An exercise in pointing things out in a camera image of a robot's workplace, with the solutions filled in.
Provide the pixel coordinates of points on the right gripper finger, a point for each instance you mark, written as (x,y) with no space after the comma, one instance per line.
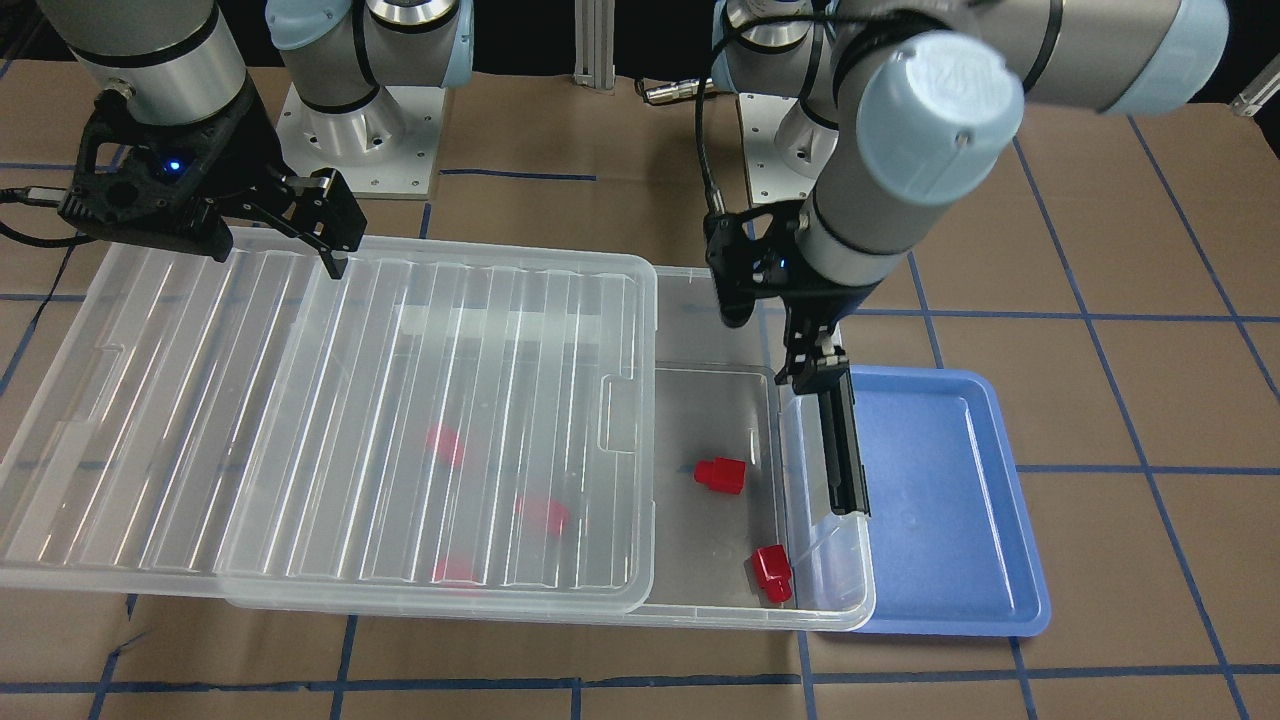
(319,210)

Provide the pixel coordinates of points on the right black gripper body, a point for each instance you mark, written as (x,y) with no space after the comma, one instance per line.
(243,158)

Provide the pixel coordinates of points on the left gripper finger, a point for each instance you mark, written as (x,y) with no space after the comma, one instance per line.
(814,360)

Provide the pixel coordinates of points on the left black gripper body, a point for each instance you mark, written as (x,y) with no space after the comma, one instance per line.
(826,297)

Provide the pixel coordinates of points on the red block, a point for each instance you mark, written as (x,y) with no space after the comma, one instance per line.
(544,514)
(445,446)
(772,572)
(454,572)
(721,475)

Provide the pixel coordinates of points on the clear plastic box lid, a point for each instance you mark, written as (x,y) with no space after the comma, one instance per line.
(121,476)

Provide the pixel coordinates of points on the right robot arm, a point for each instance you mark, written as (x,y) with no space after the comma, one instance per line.
(177,62)

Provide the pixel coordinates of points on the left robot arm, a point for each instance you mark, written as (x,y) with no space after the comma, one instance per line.
(923,98)

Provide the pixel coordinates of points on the clear plastic storage box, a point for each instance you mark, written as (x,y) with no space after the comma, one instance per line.
(489,441)

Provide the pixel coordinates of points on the blue plastic tray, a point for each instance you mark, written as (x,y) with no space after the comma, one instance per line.
(953,550)

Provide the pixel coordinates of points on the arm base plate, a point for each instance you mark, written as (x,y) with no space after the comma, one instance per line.
(387,150)
(784,149)

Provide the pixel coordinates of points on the black box latch handle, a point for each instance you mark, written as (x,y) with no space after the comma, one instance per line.
(846,480)

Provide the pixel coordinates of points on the aluminium frame post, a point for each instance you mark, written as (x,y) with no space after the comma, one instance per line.
(593,37)

